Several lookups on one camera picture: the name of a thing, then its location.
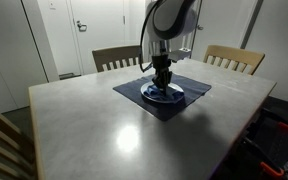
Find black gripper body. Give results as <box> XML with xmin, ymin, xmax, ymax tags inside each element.
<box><xmin>150</xmin><ymin>54</ymin><xmax>173</xmax><ymax>77</ymax></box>

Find blue towel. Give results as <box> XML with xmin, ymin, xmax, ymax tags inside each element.
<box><xmin>146</xmin><ymin>83</ymin><xmax>185</xmax><ymax>102</ymax></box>

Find white round plate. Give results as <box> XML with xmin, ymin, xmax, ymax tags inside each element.
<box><xmin>140</xmin><ymin>80</ymin><xmax>186</xmax><ymax>105</ymax></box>

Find dark blue placemat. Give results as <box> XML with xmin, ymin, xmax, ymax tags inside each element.
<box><xmin>112</xmin><ymin>73</ymin><xmax>213</xmax><ymax>122</ymax></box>

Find brown wooden slat-back chair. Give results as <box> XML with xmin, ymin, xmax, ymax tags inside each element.
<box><xmin>91</xmin><ymin>45</ymin><xmax>142</xmax><ymax>73</ymax></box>

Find light wooden slat-back chair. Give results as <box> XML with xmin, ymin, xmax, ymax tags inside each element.
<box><xmin>202</xmin><ymin>44</ymin><xmax>266</xmax><ymax>76</ymax></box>
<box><xmin>0</xmin><ymin>102</ymin><xmax>38</xmax><ymax>180</ymax></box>

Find black orange bar clamp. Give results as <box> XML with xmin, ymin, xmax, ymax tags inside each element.
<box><xmin>263</xmin><ymin>109</ymin><xmax>288</xmax><ymax>133</ymax></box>
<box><xmin>243</xmin><ymin>137</ymin><xmax>286</xmax><ymax>178</ymax></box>

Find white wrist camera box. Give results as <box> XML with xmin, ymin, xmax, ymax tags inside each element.
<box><xmin>168</xmin><ymin>47</ymin><xmax>192</xmax><ymax>63</ymax></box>

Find black cable bundle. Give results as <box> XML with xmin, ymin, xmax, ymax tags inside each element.
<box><xmin>139</xmin><ymin>0</ymin><xmax>167</xmax><ymax>73</ymax></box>

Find white door with lever handle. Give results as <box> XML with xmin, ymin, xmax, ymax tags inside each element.
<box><xmin>67</xmin><ymin>0</ymin><xmax>127</xmax><ymax>76</ymax></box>

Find white door with round handle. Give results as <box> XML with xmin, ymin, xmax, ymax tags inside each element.
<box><xmin>190</xmin><ymin>0</ymin><xmax>252</xmax><ymax>63</ymax></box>

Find silver lever door handle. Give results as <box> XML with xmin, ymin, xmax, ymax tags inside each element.
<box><xmin>76</xmin><ymin>20</ymin><xmax>88</xmax><ymax>33</ymax></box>

